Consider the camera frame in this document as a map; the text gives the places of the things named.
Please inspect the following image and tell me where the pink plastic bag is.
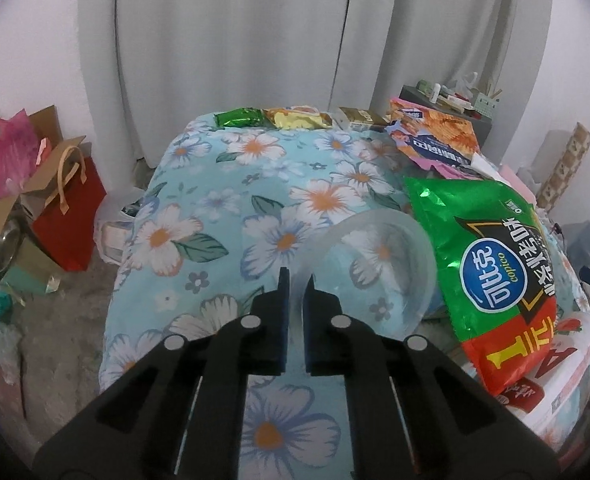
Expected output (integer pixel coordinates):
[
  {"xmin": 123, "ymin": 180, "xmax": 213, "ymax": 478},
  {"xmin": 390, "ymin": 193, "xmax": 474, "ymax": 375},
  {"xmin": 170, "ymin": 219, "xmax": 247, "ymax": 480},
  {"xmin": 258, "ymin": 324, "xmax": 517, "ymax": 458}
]
[{"xmin": 0, "ymin": 109, "xmax": 43, "ymax": 201}]

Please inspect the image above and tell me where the white curtain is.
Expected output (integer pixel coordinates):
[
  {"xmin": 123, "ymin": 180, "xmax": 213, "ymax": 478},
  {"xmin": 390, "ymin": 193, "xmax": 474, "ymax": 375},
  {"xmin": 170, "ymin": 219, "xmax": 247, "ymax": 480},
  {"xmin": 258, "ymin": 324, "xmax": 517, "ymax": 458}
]
[{"xmin": 78, "ymin": 0, "xmax": 556, "ymax": 171}]

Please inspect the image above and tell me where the dark grey cabinet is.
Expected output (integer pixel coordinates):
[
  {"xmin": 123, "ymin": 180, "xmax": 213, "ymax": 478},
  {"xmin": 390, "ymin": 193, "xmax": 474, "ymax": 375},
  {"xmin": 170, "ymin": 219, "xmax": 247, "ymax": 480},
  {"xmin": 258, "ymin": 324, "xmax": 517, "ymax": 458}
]
[{"xmin": 399, "ymin": 85, "xmax": 496, "ymax": 153}]

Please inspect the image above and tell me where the patterned wrapping paper roll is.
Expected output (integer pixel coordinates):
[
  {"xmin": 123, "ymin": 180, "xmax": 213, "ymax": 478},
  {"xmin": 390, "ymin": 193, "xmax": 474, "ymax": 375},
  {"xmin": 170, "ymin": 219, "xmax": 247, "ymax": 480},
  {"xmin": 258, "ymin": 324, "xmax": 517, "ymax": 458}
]
[{"xmin": 535, "ymin": 122, "xmax": 590, "ymax": 211}]

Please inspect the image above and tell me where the green chip bag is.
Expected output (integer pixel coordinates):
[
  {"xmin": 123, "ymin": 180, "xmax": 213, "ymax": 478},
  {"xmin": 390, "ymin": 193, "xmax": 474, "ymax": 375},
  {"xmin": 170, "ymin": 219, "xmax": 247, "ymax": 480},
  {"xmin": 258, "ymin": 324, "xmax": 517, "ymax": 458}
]
[{"xmin": 404, "ymin": 176, "xmax": 560, "ymax": 397}]

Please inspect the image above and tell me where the yellow gold snack packet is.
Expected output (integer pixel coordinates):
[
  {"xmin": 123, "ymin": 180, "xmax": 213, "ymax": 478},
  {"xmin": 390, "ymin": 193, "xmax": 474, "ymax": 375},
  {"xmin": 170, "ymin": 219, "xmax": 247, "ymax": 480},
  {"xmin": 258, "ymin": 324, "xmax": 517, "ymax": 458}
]
[{"xmin": 262, "ymin": 105, "xmax": 333, "ymax": 130}]

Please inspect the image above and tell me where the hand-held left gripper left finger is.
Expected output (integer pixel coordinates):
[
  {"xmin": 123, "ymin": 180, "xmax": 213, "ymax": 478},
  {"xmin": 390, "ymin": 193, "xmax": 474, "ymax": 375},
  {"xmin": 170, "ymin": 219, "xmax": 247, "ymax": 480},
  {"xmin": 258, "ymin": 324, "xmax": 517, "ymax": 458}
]
[{"xmin": 32, "ymin": 266, "xmax": 292, "ymax": 480}]

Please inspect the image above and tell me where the clear plastic cup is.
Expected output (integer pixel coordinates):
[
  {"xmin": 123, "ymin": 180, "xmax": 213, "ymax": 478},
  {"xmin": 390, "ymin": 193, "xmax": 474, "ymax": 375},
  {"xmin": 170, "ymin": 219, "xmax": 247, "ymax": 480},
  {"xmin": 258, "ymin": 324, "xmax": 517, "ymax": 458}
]
[{"xmin": 295, "ymin": 210, "xmax": 438, "ymax": 338}]

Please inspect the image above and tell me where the teal box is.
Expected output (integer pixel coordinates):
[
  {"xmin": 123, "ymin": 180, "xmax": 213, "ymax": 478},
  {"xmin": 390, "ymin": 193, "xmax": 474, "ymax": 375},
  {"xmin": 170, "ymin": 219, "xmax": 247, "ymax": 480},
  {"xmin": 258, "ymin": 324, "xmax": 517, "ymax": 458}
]
[{"xmin": 0, "ymin": 245, "xmax": 63, "ymax": 296}]

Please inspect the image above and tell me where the red paper gift bag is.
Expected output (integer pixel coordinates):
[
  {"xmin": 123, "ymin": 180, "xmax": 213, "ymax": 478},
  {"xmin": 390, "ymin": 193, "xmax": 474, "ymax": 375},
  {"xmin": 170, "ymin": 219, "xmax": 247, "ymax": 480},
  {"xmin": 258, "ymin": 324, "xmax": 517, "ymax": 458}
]
[{"xmin": 30, "ymin": 142, "xmax": 108, "ymax": 273}]

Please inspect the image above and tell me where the gold rectangular packet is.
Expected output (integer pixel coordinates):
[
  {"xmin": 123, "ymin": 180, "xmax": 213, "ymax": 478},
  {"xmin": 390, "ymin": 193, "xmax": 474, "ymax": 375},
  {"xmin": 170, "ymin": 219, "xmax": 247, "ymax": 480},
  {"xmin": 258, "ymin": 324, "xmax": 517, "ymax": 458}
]
[{"xmin": 336, "ymin": 106, "xmax": 391, "ymax": 128}]

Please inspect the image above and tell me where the green pen holder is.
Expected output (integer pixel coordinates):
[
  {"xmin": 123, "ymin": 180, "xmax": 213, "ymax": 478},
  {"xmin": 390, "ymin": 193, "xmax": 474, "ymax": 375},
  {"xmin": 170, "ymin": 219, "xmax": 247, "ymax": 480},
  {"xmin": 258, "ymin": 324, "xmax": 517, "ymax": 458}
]
[{"xmin": 475, "ymin": 82, "xmax": 503, "ymax": 118}]

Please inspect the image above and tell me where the metal bowl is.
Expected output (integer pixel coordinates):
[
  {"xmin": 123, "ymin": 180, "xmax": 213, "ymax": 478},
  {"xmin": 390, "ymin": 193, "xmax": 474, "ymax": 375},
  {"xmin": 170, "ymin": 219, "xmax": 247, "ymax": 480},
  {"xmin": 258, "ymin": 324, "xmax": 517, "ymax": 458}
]
[{"xmin": 0, "ymin": 225, "xmax": 26, "ymax": 283}]

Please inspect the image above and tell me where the small green snack packet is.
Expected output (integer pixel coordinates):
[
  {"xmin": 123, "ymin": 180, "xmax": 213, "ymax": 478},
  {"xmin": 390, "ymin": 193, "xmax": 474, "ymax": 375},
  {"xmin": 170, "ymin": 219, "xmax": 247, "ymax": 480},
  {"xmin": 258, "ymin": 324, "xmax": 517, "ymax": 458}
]
[{"xmin": 214, "ymin": 107, "xmax": 266, "ymax": 128}]

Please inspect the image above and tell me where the brown cardboard box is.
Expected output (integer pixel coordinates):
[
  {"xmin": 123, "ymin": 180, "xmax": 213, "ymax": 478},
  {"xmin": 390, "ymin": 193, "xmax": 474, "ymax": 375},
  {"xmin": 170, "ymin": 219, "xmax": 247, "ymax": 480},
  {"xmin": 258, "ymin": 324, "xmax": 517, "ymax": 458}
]
[{"xmin": 0, "ymin": 105, "xmax": 88, "ymax": 238}]

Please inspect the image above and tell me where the white plastic bag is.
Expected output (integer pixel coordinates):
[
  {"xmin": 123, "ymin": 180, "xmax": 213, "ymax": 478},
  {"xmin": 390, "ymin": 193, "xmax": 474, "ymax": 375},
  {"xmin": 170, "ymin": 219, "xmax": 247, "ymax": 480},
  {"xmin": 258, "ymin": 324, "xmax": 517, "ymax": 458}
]
[{"xmin": 94, "ymin": 185, "xmax": 146, "ymax": 266}]

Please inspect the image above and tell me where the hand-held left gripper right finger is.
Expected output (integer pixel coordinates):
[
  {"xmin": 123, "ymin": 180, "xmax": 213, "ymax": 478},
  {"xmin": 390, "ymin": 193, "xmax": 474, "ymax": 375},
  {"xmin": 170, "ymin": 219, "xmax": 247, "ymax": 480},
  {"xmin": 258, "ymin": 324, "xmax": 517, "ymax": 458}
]
[{"xmin": 302, "ymin": 274, "xmax": 560, "ymax": 480}]

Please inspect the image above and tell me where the orange and blue snack bag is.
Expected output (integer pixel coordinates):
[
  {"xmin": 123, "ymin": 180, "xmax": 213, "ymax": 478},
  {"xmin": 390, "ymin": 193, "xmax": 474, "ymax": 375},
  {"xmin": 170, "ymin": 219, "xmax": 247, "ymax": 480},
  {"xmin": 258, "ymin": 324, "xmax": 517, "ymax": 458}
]
[{"xmin": 385, "ymin": 97, "xmax": 482, "ymax": 171}]

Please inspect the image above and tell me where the pink paper sheet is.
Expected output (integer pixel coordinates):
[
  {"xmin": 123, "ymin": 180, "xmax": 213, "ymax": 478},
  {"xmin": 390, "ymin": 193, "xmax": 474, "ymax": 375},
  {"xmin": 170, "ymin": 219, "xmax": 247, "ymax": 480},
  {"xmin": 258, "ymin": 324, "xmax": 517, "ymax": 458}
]
[{"xmin": 497, "ymin": 162, "xmax": 538, "ymax": 206}]

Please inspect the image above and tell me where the floral light blue blanket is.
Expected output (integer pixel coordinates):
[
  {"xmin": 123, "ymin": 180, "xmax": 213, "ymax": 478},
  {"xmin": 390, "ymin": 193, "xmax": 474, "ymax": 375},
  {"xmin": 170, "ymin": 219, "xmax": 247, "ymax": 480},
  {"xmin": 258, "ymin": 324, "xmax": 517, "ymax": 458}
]
[{"xmin": 98, "ymin": 107, "xmax": 590, "ymax": 480}]

